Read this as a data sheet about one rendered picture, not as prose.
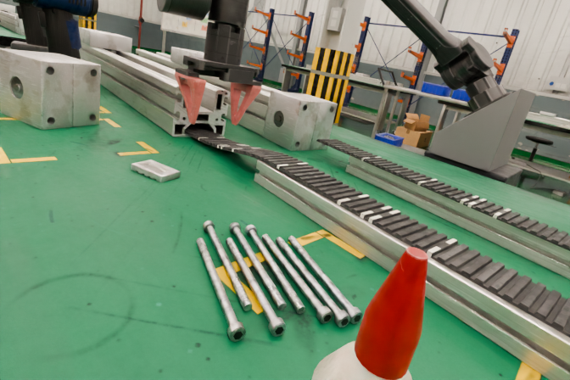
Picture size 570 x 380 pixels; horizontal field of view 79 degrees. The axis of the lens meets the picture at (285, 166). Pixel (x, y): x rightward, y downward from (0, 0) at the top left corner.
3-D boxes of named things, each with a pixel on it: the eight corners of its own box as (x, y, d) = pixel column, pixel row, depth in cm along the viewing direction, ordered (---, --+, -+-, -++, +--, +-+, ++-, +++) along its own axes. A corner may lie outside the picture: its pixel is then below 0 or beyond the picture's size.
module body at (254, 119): (298, 136, 76) (305, 98, 74) (262, 136, 70) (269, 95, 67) (161, 75, 132) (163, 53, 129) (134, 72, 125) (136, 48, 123)
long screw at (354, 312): (361, 323, 24) (365, 311, 23) (349, 326, 23) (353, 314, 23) (294, 243, 33) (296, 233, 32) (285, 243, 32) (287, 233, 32)
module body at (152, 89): (223, 136, 64) (230, 91, 61) (171, 136, 57) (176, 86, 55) (107, 69, 120) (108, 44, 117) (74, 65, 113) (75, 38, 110)
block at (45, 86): (112, 123, 58) (114, 65, 56) (41, 130, 48) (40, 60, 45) (73, 108, 62) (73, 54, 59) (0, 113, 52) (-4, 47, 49)
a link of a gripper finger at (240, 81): (198, 118, 58) (205, 62, 56) (234, 120, 63) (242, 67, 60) (218, 129, 54) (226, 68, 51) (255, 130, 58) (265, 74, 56)
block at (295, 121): (334, 149, 72) (345, 104, 69) (290, 151, 64) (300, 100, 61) (305, 136, 78) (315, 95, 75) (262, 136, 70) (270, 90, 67)
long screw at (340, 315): (349, 326, 23) (352, 315, 23) (337, 329, 23) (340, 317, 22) (282, 243, 32) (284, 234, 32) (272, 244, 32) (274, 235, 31)
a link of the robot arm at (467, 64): (497, 80, 89) (477, 92, 93) (477, 47, 91) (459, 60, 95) (482, 81, 83) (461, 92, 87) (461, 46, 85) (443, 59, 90)
